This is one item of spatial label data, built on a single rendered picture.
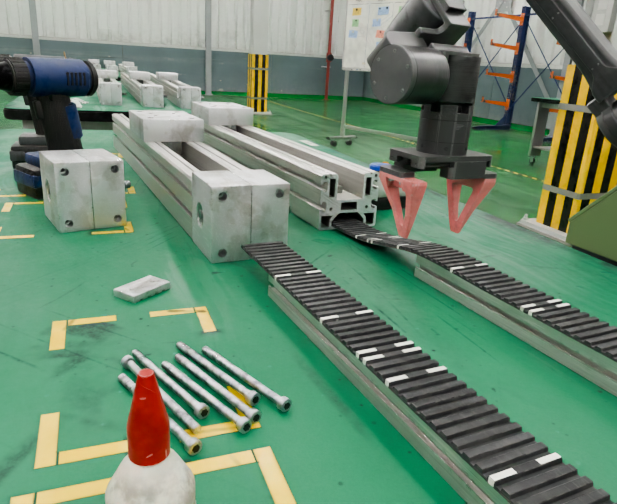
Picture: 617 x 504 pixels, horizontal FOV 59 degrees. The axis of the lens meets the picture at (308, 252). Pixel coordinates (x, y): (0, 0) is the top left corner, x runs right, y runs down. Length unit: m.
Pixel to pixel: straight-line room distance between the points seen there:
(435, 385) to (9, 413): 0.29
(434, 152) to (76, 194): 0.47
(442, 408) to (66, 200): 0.58
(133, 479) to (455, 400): 0.22
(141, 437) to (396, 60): 0.44
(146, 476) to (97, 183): 0.60
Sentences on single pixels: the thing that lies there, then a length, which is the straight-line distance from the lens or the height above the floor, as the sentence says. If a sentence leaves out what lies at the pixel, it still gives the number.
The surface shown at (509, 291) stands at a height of 0.81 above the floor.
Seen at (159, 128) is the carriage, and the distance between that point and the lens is 1.04.
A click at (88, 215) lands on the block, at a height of 0.80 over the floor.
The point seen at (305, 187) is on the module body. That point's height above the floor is 0.83.
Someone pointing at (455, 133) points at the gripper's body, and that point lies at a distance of 0.63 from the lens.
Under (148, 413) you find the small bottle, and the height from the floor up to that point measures 0.88.
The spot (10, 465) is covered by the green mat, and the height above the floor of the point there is 0.78.
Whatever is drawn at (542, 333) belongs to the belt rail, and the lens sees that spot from 0.55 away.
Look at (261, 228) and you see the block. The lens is 0.68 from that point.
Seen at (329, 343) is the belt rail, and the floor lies 0.79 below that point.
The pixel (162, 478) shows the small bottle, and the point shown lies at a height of 0.85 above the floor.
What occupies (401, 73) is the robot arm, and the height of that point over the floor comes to 1.01.
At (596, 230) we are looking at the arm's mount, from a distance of 0.89.
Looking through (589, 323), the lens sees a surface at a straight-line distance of 0.55.
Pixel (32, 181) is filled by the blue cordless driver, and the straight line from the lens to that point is 0.98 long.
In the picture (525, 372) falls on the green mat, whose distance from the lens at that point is 0.51.
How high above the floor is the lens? 1.02
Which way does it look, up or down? 19 degrees down
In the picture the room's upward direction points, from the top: 4 degrees clockwise
